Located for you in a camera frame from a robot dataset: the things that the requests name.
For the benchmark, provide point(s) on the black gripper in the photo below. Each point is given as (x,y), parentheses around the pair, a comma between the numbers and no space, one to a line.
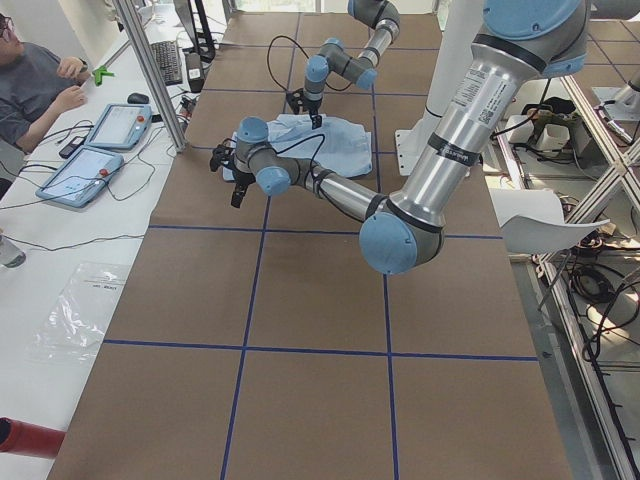
(314,106)
(242,179)

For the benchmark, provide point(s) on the light blue button shirt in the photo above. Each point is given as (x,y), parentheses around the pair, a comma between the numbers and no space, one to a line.
(337,144)

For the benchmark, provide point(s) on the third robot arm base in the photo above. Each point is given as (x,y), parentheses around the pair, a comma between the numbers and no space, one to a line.
(619,105)

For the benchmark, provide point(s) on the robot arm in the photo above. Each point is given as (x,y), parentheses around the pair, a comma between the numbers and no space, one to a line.
(383,18)
(516,42)

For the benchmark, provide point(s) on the black power adapter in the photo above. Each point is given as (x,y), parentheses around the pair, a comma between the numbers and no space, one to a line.
(195,72)

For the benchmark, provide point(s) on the upper blue teach pendant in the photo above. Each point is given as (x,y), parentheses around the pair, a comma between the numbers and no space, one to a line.
(120,127)

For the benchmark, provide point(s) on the blue teach pendant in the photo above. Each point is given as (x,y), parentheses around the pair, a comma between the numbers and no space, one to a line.
(81,178)
(120,127)

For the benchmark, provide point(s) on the black computer mouse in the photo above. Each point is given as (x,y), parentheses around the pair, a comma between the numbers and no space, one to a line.
(137,99)

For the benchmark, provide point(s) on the black keyboard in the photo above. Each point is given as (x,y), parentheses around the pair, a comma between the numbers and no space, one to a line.
(167,57)

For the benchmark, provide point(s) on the lower blue teach pendant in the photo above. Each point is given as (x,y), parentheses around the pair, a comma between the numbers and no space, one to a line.
(81,178)

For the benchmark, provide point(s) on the white central pillar base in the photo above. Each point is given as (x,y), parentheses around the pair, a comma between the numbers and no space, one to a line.
(459,21)

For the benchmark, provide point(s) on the black smartphone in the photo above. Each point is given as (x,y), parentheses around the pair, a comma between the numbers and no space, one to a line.
(74,144)

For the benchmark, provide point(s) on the green plastic clamp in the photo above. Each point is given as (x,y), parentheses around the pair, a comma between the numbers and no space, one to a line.
(100,73)

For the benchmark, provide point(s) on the clear plastic bag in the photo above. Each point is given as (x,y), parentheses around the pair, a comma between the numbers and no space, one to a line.
(76,326)

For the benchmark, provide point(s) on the white plastic chair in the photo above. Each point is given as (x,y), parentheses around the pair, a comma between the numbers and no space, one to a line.
(532,222)

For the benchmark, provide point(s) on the seated person grey shirt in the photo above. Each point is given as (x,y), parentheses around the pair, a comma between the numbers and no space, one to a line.
(37,87)

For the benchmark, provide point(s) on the red cylinder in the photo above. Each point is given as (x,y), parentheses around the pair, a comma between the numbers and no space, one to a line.
(26,439)

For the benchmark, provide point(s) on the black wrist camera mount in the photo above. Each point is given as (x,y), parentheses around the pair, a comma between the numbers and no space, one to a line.
(296,101)
(222,157)

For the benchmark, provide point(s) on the aluminium frame post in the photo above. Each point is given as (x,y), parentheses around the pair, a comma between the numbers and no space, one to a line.
(129,19)

